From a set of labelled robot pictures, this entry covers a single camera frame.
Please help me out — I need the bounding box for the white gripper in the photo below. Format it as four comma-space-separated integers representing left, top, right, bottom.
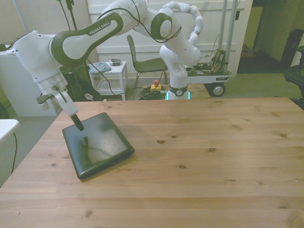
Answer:
53, 89, 85, 132

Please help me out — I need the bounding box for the black glossy laptop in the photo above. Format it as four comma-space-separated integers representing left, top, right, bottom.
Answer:
62, 112, 136, 180

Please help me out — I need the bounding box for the black bag with tag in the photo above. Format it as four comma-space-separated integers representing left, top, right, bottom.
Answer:
75, 77, 105, 102

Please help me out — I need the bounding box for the floral fabric pouch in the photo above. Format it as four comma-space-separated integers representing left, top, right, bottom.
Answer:
88, 61, 113, 75

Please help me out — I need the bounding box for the white desk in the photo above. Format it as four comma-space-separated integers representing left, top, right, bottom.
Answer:
0, 33, 79, 117

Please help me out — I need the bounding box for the small white side table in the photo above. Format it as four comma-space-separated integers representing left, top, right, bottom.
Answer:
86, 61, 129, 101

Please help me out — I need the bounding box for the small grey electronic device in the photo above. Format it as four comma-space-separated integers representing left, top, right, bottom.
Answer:
109, 57, 123, 67

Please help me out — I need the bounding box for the white rounded table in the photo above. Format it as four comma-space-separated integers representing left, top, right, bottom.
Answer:
0, 118, 20, 147

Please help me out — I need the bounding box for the yellow emergency stop red button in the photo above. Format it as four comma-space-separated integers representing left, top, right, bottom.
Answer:
150, 79, 162, 93

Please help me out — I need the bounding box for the olive green chair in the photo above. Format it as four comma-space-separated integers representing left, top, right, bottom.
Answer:
126, 34, 170, 101

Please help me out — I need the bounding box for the black tripod stand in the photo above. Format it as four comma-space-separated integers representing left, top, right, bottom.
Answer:
65, 0, 95, 81

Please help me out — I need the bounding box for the white wheeled equipment cart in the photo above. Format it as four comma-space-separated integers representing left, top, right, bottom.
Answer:
184, 48, 232, 98

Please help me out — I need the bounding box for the cardboard box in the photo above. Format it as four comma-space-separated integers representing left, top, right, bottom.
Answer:
240, 43, 261, 58

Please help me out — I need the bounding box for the black office chair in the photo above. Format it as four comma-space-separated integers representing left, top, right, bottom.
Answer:
281, 28, 304, 102

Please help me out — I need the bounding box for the long black hanging cable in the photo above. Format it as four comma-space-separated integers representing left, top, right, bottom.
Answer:
56, 0, 168, 96

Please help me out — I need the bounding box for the thin black floor cable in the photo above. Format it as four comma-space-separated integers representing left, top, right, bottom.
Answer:
10, 132, 19, 173

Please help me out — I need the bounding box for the coiled black cables bundle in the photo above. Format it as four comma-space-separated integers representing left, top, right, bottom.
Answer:
138, 86, 167, 101

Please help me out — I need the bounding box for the black cable along robot arm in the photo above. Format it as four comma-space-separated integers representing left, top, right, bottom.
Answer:
96, 0, 182, 45

